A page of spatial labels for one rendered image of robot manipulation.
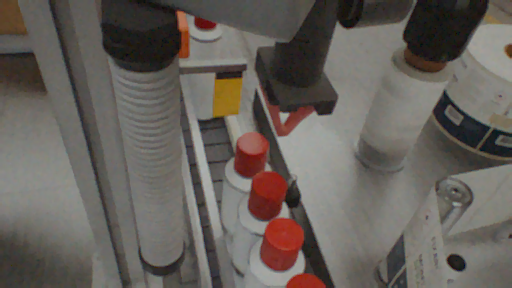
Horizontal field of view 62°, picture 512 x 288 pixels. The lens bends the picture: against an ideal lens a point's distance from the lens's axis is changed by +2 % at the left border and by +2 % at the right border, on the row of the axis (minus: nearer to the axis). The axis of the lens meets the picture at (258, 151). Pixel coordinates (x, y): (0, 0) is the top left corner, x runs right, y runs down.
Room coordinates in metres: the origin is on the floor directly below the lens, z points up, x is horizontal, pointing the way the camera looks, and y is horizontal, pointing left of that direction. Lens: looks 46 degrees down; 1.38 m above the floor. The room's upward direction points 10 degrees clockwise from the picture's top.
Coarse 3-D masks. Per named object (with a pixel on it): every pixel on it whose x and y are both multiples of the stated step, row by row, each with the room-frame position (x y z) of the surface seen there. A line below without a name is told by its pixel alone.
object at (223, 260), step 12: (180, 60) 0.57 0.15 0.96; (180, 84) 0.52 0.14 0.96; (192, 108) 0.46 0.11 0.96; (192, 120) 0.44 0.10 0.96; (192, 132) 0.41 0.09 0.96; (192, 144) 0.40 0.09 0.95; (204, 156) 0.37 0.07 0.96; (204, 168) 0.35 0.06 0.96; (204, 180) 0.33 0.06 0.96; (204, 192) 0.31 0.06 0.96; (216, 204) 0.30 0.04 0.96; (216, 216) 0.28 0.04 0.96; (216, 228) 0.27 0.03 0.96; (216, 240) 0.25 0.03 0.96; (216, 252) 0.24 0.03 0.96; (228, 264) 0.22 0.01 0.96; (228, 276) 0.21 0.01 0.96
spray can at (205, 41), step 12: (192, 24) 0.55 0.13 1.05; (204, 24) 0.53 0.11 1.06; (216, 24) 0.55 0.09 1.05; (192, 36) 0.53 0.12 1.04; (204, 36) 0.53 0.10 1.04; (216, 36) 0.54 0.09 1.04; (192, 48) 0.53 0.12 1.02; (204, 48) 0.52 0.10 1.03; (216, 48) 0.53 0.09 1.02; (192, 60) 0.53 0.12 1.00; (192, 84) 0.53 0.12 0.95; (204, 84) 0.52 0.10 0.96; (192, 96) 0.53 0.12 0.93; (204, 96) 0.52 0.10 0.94; (204, 108) 0.52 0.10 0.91; (204, 120) 0.52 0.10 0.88
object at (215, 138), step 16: (208, 128) 0.51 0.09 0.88; (224, 128) 0.52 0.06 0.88; (208, 144) 0.47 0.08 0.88; (224, 144) 0.48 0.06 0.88; (192, 160) 0.43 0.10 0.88; (208, 160) 0.44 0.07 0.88; (224, 160) 0.44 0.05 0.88; (192, 176) 0.40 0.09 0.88; (208, 224) 0.32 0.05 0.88; (208, 240) 0.30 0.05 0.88; (208, 256) 0.27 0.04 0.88
